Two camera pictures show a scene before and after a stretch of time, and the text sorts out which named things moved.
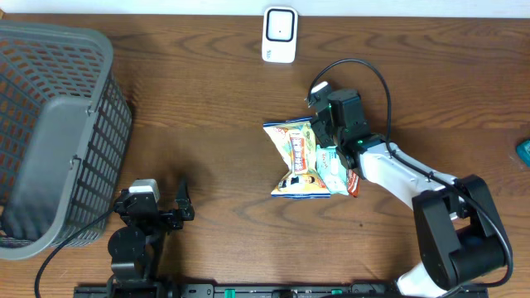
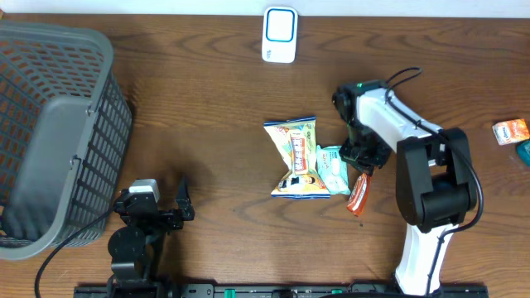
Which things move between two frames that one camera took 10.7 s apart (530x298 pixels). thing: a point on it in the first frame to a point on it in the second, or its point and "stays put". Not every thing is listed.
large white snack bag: [294, 141] stays put
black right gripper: [320, 135] to [376, 160]
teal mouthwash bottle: [523, 151] stays put
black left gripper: [175, 220] stays put
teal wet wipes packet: [333, 169] stays put
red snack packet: [353, 183] to [359, 194]
